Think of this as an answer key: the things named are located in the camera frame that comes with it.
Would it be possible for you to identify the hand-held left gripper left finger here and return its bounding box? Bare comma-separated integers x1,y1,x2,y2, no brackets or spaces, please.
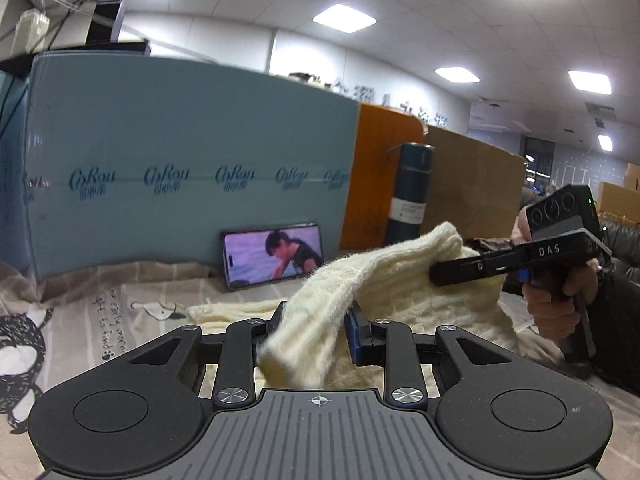
120,302,289,409

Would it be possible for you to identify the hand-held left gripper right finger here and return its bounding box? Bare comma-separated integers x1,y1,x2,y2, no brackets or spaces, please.
344,308,523,409

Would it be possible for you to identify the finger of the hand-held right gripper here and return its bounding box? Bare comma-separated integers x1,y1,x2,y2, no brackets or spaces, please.
429,245,530,289

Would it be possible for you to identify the cream knit sweater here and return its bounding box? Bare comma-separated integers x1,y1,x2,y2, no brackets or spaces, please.
187,221,566,391

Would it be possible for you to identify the person's right forearm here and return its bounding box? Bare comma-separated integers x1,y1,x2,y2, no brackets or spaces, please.
590,240,640,401

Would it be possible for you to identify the person's right hand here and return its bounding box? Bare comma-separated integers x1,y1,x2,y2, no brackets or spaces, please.
522,259,601,342

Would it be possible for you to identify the black leather sofa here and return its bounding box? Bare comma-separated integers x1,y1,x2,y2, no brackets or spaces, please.
600,212,640,242

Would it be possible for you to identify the smartphone with lit screen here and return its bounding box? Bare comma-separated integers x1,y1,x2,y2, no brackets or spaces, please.
221,221,325,292

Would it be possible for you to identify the large brown cardboard box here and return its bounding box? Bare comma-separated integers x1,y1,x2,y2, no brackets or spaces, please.
422,126,528,241

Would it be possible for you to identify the dark blue vacuum bottle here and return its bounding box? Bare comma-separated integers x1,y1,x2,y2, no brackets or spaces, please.
385,142,435,248

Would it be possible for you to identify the orange wooden partition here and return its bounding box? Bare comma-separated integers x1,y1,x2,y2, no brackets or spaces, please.
340,103,428,251

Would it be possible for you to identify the printed cartoon bed sheet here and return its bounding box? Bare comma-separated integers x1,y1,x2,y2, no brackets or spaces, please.
0,259,571,466

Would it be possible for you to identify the light blue foam board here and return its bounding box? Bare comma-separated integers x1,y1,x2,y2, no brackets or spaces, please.
0,52,362,283

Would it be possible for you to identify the white power adapter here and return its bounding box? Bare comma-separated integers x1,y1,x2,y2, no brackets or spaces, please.
11,9,52,56

